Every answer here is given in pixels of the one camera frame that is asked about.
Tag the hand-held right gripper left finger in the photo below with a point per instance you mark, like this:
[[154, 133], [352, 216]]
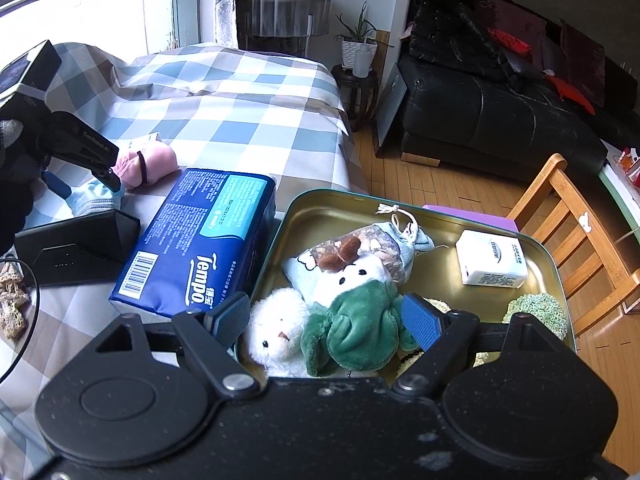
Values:
[[235, 317]]

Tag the black leather sofa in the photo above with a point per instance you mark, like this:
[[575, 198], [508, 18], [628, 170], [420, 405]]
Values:
[[475, 110]]

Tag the large blue tissue pack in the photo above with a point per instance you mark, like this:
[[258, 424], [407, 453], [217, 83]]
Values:
[[200, 230]]

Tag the green knitted cloth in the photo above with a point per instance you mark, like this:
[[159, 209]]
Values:
[[542, 307]]

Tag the black box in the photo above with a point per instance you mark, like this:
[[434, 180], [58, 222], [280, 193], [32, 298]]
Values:
[[75, 250]]

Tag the yellow towel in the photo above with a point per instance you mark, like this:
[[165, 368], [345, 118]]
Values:
[[437, 304]]

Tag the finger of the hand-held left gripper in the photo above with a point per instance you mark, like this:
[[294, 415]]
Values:
[[57, 185], [114, 182]]

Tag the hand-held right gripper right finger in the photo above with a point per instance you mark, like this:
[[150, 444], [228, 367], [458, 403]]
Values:
[[420, 317]]

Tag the round metal side table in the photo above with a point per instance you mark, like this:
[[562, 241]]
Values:
[[280, 15]]

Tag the potted plant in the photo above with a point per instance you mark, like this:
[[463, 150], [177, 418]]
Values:
[[356, 55]]

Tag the purple mat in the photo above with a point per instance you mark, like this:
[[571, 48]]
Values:
[[475, 216]]

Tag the wooden chair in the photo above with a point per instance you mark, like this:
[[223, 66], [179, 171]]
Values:
[[550, 175]]

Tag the red cushion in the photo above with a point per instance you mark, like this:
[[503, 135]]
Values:
[[510, 42], [570, 90]]

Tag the brown knitted cloth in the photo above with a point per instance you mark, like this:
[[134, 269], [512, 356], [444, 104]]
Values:
[[12, 295]]

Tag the pink towel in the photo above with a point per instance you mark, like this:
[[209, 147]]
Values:
[[155, 160]]

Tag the white plush toy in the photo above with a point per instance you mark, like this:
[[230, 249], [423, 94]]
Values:
[[275, 325]]

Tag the window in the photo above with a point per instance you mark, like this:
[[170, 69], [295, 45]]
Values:
[[90, 15]]

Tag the teal and gold tin tray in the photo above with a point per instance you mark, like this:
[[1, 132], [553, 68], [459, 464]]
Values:
[[440, 230]]

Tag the green plush toy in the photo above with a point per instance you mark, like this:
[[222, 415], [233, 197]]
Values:
[[360, 320]]

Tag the green edged coffee table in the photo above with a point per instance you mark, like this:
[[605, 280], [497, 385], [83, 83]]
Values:
[[617, 192]]

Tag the dark wooden plant stand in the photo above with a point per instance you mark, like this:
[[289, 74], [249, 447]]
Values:
[[355, 95]]

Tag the person's left hand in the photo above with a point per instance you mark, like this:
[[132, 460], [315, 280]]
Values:
[[20, 150]]

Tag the floral patterned curtain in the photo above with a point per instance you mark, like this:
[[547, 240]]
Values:
[[224, 0]]

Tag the checkered blanket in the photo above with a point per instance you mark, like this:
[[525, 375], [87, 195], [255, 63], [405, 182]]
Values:
[[225, 110]]

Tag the leaning glass panel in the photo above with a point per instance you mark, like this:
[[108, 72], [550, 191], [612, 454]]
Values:
[[390, 105]]

